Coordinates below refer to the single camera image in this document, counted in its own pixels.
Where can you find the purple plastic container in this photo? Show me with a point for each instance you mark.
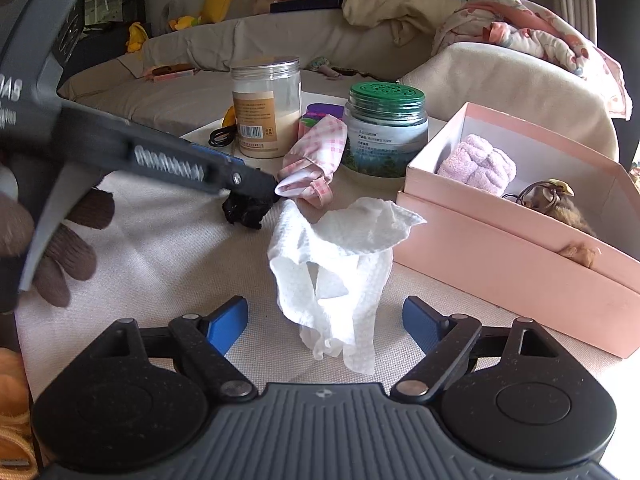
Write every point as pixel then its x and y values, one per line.
pixel 320 111

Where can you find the pink printed blanket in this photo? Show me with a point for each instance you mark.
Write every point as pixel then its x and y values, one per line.
pixel 530 35

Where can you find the orange knitted cloth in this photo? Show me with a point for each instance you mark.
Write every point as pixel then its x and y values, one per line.
pixel 12 410

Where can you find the brown plush toy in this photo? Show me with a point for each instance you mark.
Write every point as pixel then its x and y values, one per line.
pixel 555 210

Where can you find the yellow duck plush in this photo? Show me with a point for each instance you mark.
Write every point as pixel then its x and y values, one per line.
pixel 184 22

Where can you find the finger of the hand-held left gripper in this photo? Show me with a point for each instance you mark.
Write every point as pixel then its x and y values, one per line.
pixel 170 161
pixel 220 155

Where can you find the small patterned pouch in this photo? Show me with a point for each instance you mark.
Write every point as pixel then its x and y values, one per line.
pixel 322 66

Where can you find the pink checked cloth pouch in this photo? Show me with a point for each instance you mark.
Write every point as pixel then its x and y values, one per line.
pixel 320 145

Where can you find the black cloth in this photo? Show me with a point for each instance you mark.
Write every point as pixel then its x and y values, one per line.
pixel 245 212

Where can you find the cream pillow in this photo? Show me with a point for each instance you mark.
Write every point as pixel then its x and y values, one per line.
pixel 395 7

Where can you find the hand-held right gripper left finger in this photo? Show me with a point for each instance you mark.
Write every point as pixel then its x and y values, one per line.
pixel 227 324

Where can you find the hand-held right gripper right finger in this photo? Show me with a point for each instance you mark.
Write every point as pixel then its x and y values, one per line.
pixel 421 324

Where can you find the green lid glass jar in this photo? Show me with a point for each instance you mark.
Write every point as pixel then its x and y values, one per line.
pixel 385 130

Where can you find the pink flat case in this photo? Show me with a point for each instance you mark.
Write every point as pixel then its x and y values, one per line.
pixel 172 72

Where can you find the lilac fluffy towel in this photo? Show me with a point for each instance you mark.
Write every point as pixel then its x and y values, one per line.
pixel 477 162

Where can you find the white paper towel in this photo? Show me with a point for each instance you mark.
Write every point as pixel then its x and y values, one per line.
pixel 325 245

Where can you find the beige sofa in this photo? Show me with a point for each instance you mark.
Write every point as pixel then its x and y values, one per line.
pixel 300 40

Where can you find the pink cardboard box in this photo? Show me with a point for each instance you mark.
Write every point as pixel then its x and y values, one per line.
pixel 490 270

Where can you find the yellow plush toy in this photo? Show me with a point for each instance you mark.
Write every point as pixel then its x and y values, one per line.
pixel 137 36

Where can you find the black flat box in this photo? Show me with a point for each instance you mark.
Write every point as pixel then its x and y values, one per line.
pixel 305 2

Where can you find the glass cabinet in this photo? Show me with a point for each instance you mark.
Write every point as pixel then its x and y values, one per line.
pixel 112 7

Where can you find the person's left hand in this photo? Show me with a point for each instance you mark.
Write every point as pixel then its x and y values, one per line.
pixel 65 260

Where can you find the small yellow toy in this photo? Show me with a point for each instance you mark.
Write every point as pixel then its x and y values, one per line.
pixel 229 116

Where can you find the clear jar with tan label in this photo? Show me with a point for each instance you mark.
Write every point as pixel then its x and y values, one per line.
pixel 267 110

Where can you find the beige fabric cover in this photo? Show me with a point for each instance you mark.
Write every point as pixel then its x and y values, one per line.
pixel 150 250

